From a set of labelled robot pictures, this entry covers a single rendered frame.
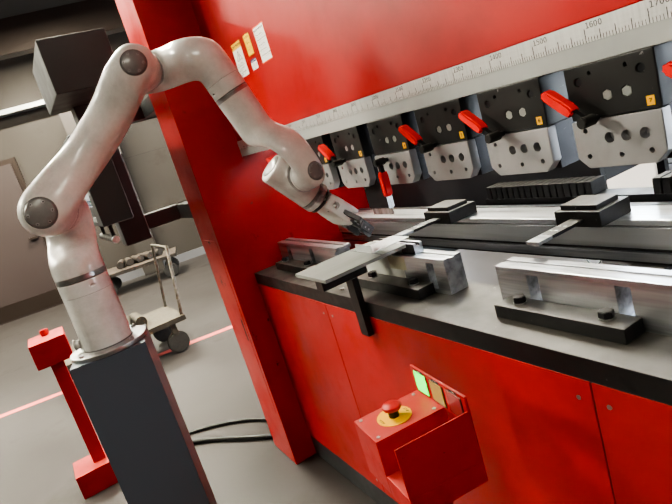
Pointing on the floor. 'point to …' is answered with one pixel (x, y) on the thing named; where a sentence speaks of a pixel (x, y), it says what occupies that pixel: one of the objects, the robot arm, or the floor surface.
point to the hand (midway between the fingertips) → (361, 228)
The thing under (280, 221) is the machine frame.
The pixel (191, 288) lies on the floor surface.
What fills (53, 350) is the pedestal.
